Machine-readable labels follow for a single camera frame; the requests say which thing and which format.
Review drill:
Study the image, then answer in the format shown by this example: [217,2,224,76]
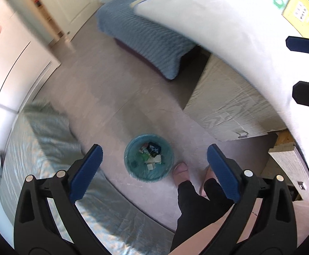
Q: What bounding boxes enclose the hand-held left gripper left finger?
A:
[13,144,110,255]

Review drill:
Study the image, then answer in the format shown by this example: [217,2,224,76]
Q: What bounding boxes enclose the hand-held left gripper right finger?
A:
[202,143,298,255]

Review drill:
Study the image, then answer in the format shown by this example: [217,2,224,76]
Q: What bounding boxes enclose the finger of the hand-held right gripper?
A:
[292,81,309,116]
[285,33,309,57]

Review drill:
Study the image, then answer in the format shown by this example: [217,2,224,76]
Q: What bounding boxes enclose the teal trash bin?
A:
[124,133,175,183]

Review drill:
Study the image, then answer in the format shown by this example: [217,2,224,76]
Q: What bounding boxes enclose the pink slipper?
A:
[198,165,219,198]
[172,163,190,189]

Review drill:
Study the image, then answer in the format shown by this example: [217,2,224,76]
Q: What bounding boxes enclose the yellow picture book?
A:
[282,0,309,41]

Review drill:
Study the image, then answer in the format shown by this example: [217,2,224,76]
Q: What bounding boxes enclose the person's black trousers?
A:
[170,177,236,255]

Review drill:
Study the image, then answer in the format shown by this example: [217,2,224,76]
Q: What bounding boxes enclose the grey-green satin bedspread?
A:
[0,103,176,255]

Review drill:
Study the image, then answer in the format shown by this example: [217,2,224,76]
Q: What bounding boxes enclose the beige wood-grain table base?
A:
[183,53,288,142]

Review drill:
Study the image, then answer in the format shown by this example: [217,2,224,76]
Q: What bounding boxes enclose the wood-grain side cabinet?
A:
[267,130,309,202]

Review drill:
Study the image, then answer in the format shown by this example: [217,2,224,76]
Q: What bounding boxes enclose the person's pink top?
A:
[169,200,309,255]

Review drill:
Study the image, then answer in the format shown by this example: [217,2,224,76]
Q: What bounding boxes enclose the white wardrobe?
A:
[0,0,62,149]

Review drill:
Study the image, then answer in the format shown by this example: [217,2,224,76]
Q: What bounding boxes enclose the blue quilted bed cover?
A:
[95,0,197,80]

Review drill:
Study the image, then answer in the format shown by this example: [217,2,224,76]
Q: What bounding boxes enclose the cream panelled door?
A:
[14,0,100,43]

